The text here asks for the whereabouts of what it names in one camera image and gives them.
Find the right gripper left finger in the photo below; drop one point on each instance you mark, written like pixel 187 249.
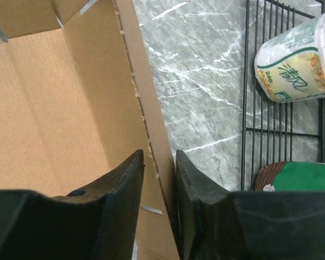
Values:
pixel 96 221

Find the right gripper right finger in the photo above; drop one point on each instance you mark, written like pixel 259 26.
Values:
pixel 215 223

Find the brown cardboard box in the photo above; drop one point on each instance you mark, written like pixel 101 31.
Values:
pixel 77 98

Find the green snack package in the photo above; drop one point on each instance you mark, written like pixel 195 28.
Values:
pixel 291 176

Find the wrapped toilet paper roll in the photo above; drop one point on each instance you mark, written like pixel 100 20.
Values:
pixel 291 66

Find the black wire basket rack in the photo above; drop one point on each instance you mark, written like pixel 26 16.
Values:
pixel 273 132

